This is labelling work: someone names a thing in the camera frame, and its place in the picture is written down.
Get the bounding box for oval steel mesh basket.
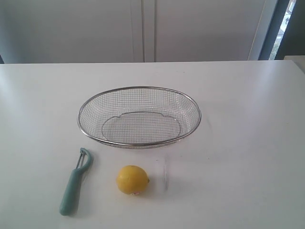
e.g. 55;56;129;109
77;86;202;149

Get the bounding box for adjacent beige side table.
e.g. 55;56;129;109
284;55;305;72

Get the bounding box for yellow lemon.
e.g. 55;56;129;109
116;165;150;195

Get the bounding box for teal handled vegetable peeler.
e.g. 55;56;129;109
59;148;93;216

